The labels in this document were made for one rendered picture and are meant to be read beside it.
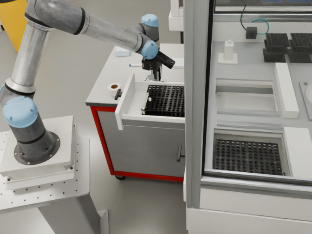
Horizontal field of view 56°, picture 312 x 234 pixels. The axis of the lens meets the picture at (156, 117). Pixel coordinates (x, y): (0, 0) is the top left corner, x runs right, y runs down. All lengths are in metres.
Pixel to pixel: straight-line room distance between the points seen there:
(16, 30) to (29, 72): 2.56
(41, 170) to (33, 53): 0.46
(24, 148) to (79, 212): 0.47
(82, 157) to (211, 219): 0.64
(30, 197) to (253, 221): 0.83
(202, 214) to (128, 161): 1.06
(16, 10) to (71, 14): 2.65
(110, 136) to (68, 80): 1.53
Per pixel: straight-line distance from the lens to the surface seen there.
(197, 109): 0.61
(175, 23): 2.02
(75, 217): 1.61
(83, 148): 1.37
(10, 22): 3.76
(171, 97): 1.32
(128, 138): 1.75
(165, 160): 1.84
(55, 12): 1.07
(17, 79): 1.28
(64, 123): 1.42
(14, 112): 1.20
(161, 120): 1.25
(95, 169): 2.27
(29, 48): 1.22
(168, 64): 1.46
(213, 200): 0.88
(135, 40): 1.21
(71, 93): 3.02
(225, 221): 0.97
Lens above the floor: 1.74
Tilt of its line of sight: 43 degrees down
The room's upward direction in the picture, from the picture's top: 6 degrees counter-clockwise
